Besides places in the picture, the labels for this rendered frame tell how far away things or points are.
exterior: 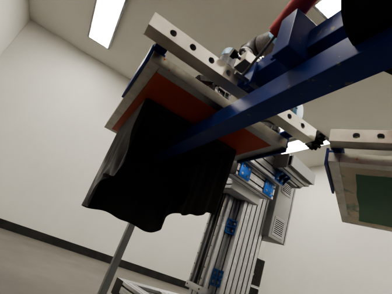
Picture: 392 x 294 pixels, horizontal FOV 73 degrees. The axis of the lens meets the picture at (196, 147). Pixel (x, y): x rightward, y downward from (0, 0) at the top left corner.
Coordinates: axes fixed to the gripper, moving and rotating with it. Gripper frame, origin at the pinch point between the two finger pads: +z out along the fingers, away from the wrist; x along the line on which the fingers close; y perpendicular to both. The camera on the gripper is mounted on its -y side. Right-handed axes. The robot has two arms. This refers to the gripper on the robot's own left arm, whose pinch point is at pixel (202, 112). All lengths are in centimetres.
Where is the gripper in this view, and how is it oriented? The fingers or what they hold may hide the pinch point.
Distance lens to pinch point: 108.4
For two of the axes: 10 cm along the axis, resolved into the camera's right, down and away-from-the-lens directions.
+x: -4.7, 1.9, 8.6
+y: 8.1, 4.7, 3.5
